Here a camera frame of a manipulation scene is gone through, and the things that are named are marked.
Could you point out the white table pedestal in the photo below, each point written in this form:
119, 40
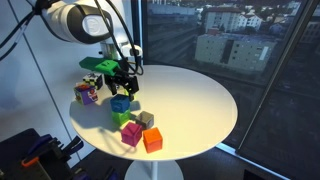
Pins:
143, 171

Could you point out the blue clamp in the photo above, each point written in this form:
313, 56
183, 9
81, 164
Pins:
41, 143

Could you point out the beige apartment building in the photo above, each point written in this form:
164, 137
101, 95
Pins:
233, 53

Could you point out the black robot cart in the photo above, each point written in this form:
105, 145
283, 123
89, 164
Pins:
20, 150

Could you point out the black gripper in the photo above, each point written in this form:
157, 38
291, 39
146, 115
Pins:
121, 77

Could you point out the orange rubber block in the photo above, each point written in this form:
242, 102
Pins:
152, 140

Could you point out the yellow-green rubber block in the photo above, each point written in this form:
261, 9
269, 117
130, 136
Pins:
126, 92

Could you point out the blue rubber block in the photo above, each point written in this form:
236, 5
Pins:
120, 104

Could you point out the colourful orange purple soft cube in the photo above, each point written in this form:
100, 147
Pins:
86, 95

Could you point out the window mullion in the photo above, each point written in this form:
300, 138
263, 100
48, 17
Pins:
276, 80
136, 33

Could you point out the grey rubber block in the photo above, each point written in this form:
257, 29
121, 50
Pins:
145, 120

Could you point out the green rubber block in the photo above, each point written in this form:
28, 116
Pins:
120, 118

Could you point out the pink rubber block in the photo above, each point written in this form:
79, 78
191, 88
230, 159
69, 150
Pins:
131, 134

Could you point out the black clamp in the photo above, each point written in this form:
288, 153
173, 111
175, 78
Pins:
74, 145

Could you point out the white house dark roof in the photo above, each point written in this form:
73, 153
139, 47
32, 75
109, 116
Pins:
230, 20

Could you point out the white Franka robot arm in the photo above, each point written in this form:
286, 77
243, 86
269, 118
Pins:
66, 20

